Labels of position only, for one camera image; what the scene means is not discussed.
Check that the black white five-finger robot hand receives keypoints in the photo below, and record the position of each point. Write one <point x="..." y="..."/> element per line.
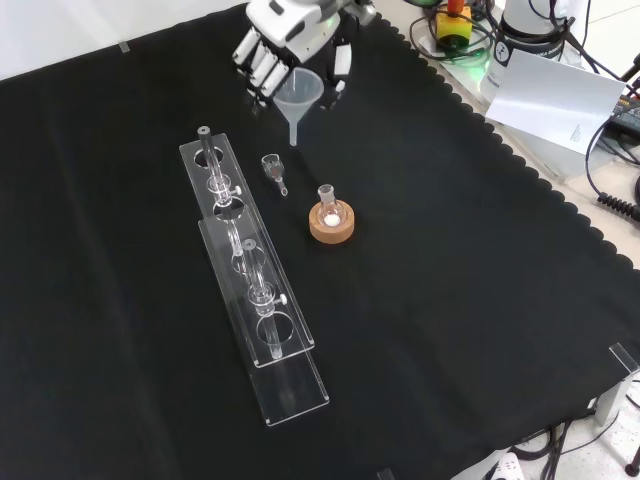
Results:
<point x="300" y="30"/>

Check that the translucent plastic funnel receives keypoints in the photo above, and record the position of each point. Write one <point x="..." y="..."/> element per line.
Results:
<point x="300" y="97"/>

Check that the small glass weighing funnel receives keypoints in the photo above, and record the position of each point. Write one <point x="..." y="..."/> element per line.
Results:
<point x="274" y="170"/>

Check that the clear acrylic funnel stand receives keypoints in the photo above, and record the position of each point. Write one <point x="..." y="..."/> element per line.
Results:
<point x="280" y="395"/>

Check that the yellow stop button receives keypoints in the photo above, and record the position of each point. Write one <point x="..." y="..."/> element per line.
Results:
<point x="452" y="25"/>

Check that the round-bottom glass flask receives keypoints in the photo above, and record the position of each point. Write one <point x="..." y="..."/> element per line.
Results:
<point x="330" y="210"/>

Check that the pale board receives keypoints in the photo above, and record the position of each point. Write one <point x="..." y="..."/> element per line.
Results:
<point x="550" y="95"/>

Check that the black bench cloth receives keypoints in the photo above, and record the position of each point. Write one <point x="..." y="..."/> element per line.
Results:
<point x="450" y="300"/>

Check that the black electronic device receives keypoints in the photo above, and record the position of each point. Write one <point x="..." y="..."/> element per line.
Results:
<point x="627" y="120"/>

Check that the white power strip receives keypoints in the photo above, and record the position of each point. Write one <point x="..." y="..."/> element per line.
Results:
<point x="505" y="467"/>

